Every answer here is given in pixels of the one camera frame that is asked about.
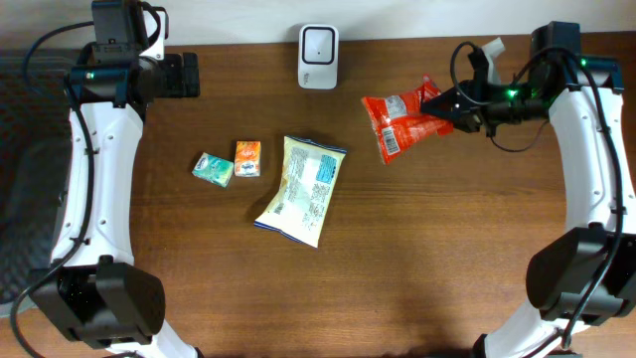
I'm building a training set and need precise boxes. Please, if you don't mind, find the red snack packet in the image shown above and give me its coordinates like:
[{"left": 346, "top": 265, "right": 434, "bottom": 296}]
[{"left": 362, "top": 75, "right": 453, "bottom": 165}]

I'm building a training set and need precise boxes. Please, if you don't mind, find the green tissue pack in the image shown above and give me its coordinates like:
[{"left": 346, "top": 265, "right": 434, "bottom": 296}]
[{"left": 192, "top": 153, "right": 234, "bottom": 188}]

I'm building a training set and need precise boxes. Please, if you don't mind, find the orange tissue pack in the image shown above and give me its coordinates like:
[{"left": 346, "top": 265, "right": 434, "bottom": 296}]
[{"left": 234, "top": 141, "right": 261, "bottom": 177}]

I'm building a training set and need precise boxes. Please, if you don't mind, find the cream snack bag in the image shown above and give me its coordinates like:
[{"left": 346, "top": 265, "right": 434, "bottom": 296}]
[{"left": 254, "top": 135, "right": 347, "bottom": 248}]

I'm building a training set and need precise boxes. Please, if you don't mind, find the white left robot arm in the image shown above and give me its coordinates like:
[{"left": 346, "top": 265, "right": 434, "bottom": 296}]
[{"left": 28, "top": 53, "right": 202, "bottom": 357}]

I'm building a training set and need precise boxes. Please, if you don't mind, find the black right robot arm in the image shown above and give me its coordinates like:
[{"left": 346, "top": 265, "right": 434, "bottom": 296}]
[{"left": 420, "top": 46, "right": 635, "bottom": 357}]

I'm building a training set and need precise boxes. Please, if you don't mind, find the white barcode scanner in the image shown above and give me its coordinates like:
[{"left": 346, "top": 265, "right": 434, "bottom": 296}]
[{"left": 297, "top": 24, "right": 340, "bottom": 90}]

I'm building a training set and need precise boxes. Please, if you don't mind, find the grey plastic mesh basket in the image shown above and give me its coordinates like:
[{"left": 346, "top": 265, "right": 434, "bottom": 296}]
[{"left": 1, "top": 50, "right": 79, "bottom": 318}]

